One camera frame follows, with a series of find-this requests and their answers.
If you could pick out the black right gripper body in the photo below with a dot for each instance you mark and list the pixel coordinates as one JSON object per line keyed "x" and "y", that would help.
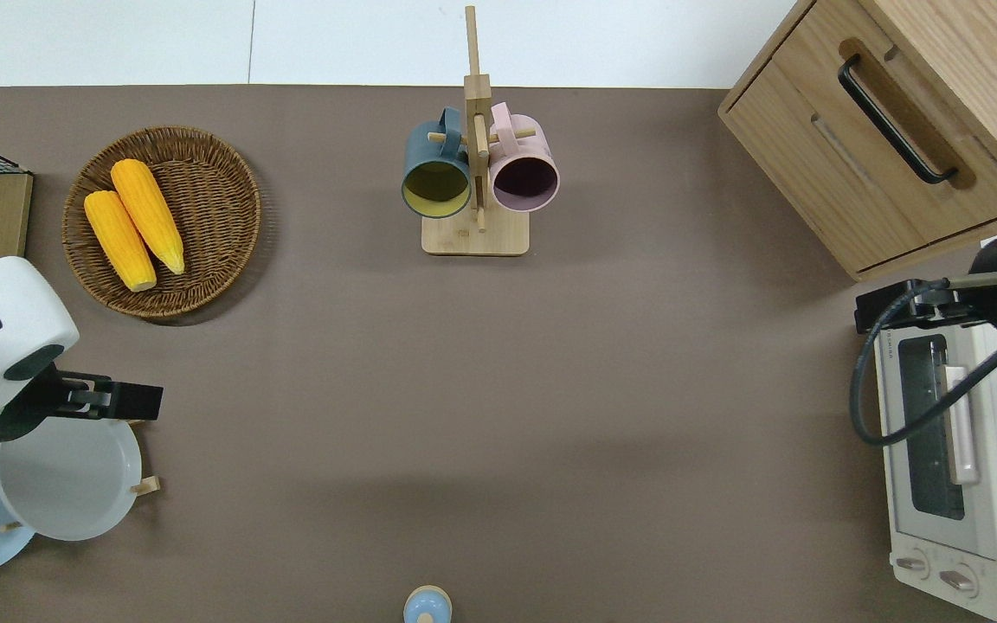
{"x": 879, "y": 310}

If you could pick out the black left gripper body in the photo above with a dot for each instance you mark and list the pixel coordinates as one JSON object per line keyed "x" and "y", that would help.
{"x": 135, "y": 402}

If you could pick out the dark blue mug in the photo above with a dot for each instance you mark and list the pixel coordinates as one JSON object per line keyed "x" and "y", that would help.
{"x": 435, "y": 186}

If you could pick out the wooden mug tree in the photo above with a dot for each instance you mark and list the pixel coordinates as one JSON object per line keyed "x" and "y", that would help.
{"x": 477, "y": 238}

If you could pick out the blue round push button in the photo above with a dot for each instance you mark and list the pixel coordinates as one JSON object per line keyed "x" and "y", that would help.
{"x": 427, "y": 606}

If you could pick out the brown table mat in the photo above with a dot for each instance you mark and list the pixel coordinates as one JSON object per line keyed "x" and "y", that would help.
{"x": 498, "y": 415}

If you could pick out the brown wicker basket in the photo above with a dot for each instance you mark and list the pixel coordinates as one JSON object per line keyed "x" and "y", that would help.
{"x": 204, "y": 225}

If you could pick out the yellow corn cob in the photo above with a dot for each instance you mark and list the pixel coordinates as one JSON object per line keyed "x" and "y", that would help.
{"x": 118, "y": 242}
{"x": 148, "y": 212}

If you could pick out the gray plate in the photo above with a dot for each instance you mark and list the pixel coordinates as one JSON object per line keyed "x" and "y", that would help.
{"x": 66, "y": 484}

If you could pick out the pink mug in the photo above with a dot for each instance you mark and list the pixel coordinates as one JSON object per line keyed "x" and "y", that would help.
{"x": 524, "y": 177}

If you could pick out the wooden drawer cabinet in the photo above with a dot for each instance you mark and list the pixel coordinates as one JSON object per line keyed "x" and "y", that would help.
{"x": 810, "y": 147}

